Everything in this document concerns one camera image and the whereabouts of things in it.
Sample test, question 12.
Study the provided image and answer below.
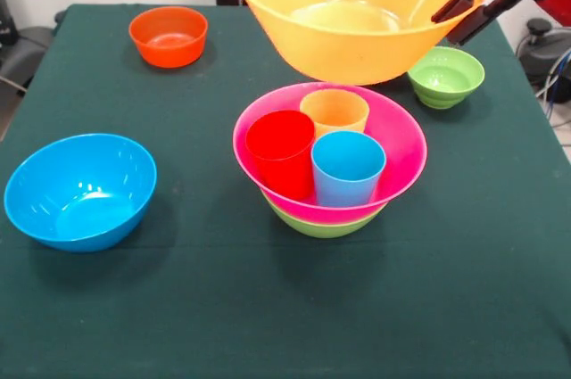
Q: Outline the large orange bowl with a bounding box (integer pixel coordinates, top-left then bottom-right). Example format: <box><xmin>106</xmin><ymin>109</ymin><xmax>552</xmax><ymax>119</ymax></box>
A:
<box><xmin>225</xmin><ymin>0</ymin><xmax>495</xmax><ymax>87</ymax></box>

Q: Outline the blue cable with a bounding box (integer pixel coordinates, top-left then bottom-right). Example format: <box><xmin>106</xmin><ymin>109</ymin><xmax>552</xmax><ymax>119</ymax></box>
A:
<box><xmin>544</xmin><ymin>55</ymin><xmax>571</xmax><ymax>119</ymax></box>

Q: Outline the large green bowl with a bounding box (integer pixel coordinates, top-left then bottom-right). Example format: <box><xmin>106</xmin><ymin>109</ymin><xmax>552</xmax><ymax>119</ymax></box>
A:
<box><xmin>261</xmin><ymin>191</ymin><xmax>387</xmax><ymax>239</ymax></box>

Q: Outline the blue cup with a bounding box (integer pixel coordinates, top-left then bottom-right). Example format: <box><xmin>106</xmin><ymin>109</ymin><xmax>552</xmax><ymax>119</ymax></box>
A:
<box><xmin>310</xmin><ymin>130</ymin><xmax>387</xmax><ymax>208</ymax></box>

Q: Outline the small green bowl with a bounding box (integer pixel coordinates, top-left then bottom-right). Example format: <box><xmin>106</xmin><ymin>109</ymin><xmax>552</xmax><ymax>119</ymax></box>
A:
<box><xmin>406</xmin><ymin>45</ymin><xmax>486</xmax><ymax>110</ymax></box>

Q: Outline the large pink bowl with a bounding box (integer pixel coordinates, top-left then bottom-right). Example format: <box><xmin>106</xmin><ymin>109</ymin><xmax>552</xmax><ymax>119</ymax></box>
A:
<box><xmin>232</xmin><ymin>81</ymin><xmax>428</xmax><ymax>225</ymax></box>

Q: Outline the red cup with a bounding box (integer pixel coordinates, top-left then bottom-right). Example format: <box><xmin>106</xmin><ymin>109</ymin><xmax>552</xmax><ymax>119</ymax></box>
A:
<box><xmin>244</xmin><ymin>109</ymin><xmax>317</xmax><ymax>201</ymax></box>

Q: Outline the yellow cup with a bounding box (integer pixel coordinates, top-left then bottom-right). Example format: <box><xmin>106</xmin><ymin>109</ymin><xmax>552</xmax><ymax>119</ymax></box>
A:
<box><xmin>299</xmin><ymin>88</ymin><xmax>371</xmax><ymax>139</ymax></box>

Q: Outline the large blue bowl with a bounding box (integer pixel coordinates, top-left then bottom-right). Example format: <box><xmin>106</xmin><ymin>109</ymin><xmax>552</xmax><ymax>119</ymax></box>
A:
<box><xmin>3</xmin><ymin>132</ymin><xmax>158</xmax><ymax>253</ymax></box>

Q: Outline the small red-orange bowl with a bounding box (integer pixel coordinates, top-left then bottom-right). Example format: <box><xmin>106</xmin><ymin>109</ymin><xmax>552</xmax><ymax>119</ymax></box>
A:
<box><xmin>128</xmin><ymin>5</ymin><xmax>209</xmax><ymax>70</ymax></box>

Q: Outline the dark green tablecloth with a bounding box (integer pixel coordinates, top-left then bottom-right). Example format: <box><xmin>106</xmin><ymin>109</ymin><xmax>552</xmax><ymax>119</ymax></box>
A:
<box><xmin>0</xmin><ymin>3</ymin><xmax>571</xmax><ymax>379</ymax></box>

